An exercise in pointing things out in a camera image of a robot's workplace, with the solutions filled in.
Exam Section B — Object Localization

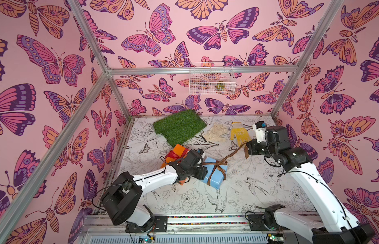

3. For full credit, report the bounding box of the green artificial grass mat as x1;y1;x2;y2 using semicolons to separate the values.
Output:
153;110;207;147

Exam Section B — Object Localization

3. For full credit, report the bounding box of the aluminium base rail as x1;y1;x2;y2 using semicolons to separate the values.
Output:
76;211;309;244

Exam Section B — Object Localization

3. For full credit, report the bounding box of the aluminium frame post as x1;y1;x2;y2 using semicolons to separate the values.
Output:
68;1;130;120

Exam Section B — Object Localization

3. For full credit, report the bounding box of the red satin ribbon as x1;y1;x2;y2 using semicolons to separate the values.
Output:
165;149;188;163

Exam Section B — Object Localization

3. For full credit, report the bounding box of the orange gift box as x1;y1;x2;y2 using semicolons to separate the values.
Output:
159;144;189;185

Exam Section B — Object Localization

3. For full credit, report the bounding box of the light blue gift box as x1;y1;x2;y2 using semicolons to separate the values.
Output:
201;157;228;190

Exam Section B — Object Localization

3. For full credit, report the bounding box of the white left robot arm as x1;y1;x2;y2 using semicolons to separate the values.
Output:
101;149;208;232

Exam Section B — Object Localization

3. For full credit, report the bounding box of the yellow work glove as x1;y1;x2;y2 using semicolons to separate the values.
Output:
230;122;252;146

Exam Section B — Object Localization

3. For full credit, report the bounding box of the brown satin ribbon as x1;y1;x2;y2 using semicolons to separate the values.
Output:
202;141;251;187

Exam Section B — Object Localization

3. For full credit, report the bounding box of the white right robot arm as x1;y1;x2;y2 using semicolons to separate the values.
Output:
245;121;375;244

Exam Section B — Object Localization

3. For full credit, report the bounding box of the white wire basket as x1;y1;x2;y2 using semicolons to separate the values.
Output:
188;66;236;96

